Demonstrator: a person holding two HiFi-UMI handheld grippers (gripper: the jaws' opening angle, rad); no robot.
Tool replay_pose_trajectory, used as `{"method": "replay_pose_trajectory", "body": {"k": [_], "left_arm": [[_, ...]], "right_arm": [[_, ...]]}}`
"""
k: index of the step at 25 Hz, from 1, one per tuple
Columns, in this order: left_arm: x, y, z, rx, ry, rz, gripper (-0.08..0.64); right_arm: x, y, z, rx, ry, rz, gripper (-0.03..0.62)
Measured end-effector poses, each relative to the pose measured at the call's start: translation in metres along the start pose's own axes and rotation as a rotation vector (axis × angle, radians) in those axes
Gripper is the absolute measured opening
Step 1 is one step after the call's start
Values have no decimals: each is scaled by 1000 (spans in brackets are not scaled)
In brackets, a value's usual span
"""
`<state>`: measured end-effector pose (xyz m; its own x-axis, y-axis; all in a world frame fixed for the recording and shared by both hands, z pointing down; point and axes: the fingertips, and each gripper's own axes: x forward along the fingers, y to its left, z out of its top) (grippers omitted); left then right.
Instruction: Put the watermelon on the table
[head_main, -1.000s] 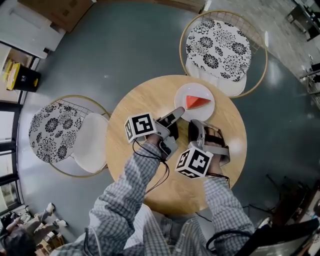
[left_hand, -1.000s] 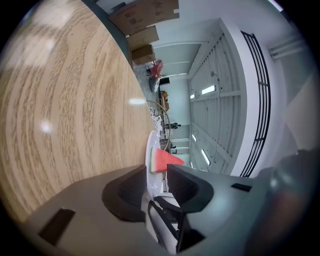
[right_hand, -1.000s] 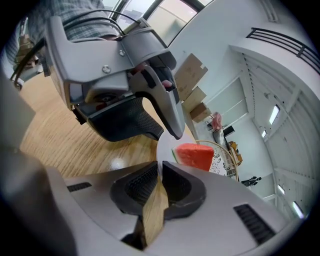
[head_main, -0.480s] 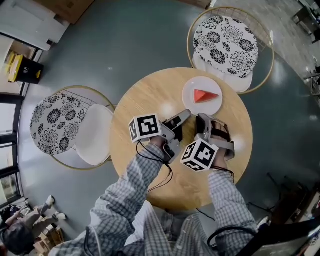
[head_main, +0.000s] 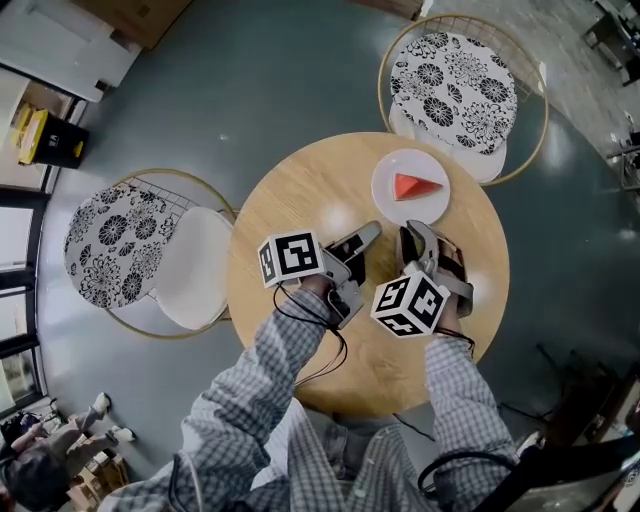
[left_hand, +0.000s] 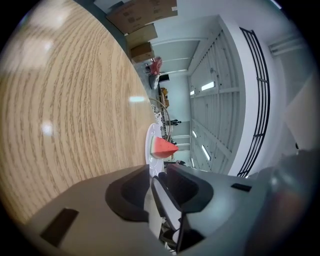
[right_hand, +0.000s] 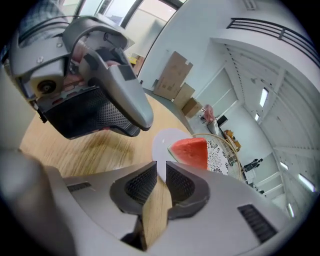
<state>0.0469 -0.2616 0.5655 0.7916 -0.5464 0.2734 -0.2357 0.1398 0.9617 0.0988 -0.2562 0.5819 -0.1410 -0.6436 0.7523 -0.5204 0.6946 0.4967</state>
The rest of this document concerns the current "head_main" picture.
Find person's left forearm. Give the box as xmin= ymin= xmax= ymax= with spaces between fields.
xmin=182 ymin=282 xmax=336 ymax=451

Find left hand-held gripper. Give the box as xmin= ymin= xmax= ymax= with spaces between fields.
xmin=257 ymin=221 xmax=384 ymax=331

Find person's right forearm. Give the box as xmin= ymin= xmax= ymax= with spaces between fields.
xmin=423 ymin=319 xmax=516 ymax=466

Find round white plate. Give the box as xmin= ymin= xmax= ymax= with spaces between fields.
xmin=370 ymin=148 xmax=451 ymax=227

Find large flat cardboard sheet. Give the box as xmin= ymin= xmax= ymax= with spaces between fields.
xmin=72 ymin=0 xmax=194 ymax=51

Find black framed screen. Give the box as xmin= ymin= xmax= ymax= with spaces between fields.
xmin=487 ymin=429 xmax=640 ymax=512

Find person's checked shirt torso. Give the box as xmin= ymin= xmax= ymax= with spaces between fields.
xmin=249 ymin=399 xmax=436 ymax=512

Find thick black cable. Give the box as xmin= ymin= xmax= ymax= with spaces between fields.
xmin=417 ymin=450 xmax=516 ymax=496

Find gold wire chair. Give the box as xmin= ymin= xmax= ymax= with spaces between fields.
xmin=377 ymin=13 xmax=550 ymax=187
xmin=63 ymin=168 xmax=240 ymax=341

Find person's jeans legs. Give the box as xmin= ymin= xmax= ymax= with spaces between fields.
xmin=319 ymin=414 xmax=396 ymax=481

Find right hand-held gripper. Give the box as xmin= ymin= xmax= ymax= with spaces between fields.
xmin=369 ymin=220 xmax=475 ymax=339

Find round wooden table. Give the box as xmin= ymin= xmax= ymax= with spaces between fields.
xmin=225 ymin=131 xmax=511 ymax=419

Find white seat cushion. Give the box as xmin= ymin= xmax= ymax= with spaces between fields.
xmin=388 ymin=107 xmax=507 ymax=184
xmin=154 ymin=206 xmax=235 ymax=331

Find floral round back cushion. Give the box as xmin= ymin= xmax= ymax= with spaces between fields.
xmin=63 ymin=185 xmax=179 ymax=309
xmin=389 ymin=31 xmax=519 ymax=156

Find black bin with yellow lid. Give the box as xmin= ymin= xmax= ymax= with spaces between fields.
xmin=10 ymin=103 xmax=90 ymax=170

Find red watermelon slice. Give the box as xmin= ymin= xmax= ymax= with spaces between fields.
xmin=392 ymin=172 xmax=445 ymax=202

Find dark wooden chair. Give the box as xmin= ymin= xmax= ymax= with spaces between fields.
xmin=537 ymin=342 xmax=640 ymax=446

